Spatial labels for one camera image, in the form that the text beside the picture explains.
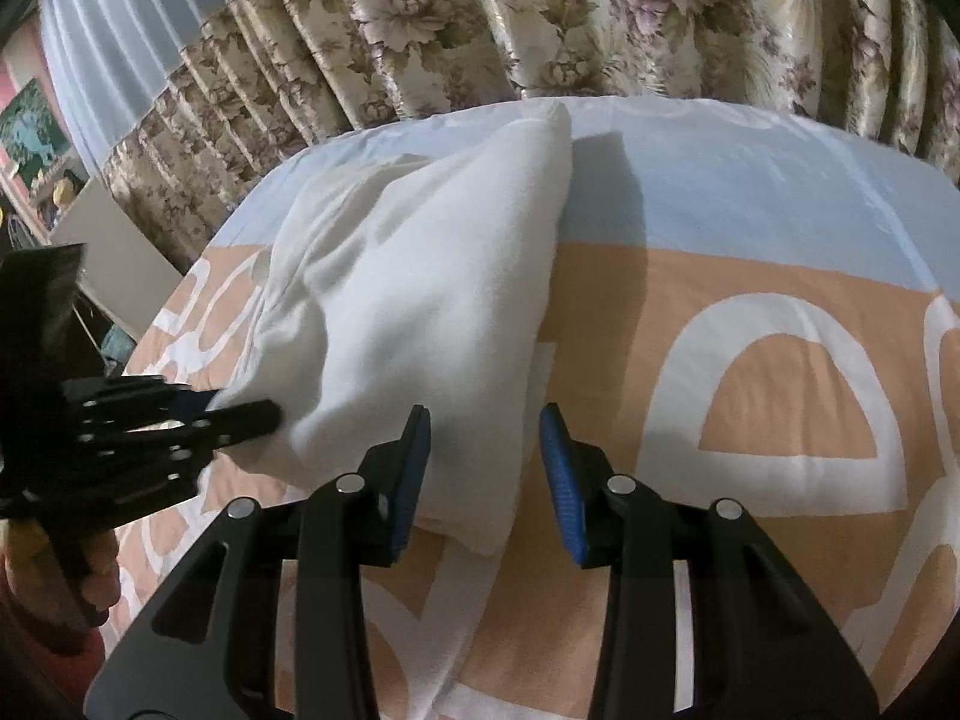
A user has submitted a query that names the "white board panel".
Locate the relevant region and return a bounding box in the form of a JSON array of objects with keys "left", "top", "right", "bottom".
[{"left": 50, "top": 177, "right": 182, "bottom": 341}]

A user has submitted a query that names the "colourful wall picture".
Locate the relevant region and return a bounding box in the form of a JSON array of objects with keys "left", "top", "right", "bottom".
[{"left": 0, "top": 80, "right": 70, "bottom": 188}]

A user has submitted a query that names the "orange and blue bedsheet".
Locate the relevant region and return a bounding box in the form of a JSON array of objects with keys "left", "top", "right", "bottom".
[{"left": 128, "top": 98, "right": 958, "bottom": 718}]

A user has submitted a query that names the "person's left hand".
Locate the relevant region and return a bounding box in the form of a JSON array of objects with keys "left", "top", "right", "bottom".
[{"left": 2, "top": 522, "right": 121, "bottom": 632}]

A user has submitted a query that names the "white knit sweater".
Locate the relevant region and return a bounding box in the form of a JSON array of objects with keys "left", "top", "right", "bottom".
[{"left": 218, "top": 103, "right": 573, "bottom": 556}]

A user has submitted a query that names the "blue floral curtain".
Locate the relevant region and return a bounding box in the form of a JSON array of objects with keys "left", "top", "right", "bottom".
[{"left": 39, "top": 0, "right": 958, "bottom": 270}]

